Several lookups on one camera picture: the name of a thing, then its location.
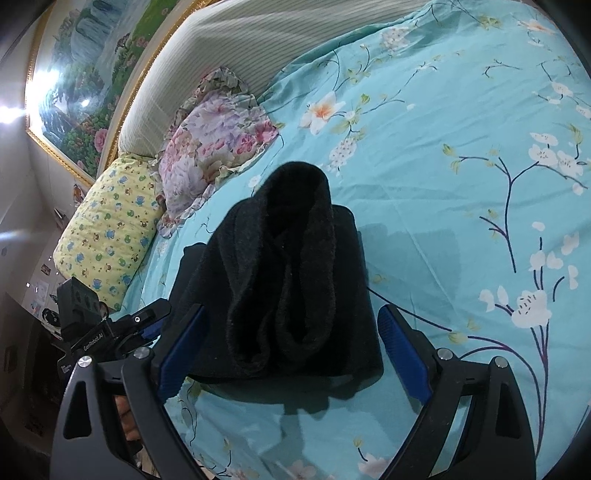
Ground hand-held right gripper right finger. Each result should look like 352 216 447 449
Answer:
377 305 537 480

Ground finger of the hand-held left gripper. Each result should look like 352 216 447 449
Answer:
113 298 171 340
121 323 162 357

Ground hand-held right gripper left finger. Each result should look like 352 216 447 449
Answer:
50 304 208 480

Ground black pants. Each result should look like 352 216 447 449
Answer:
168 161 385 384

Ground person's left hand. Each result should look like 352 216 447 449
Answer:
113 394 141 441

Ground yellow printed pillow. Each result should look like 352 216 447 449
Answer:
53 154 166 312

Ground turquoise floral bed sheet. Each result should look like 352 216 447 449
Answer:
122 0 591 480

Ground pink floral ruffled pillow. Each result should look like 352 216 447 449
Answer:
156 67 280 238

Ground gold framed landscape painting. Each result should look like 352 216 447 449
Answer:
25 0 218 188

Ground white ribbed headboard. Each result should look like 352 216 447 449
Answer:
99 0 435 178

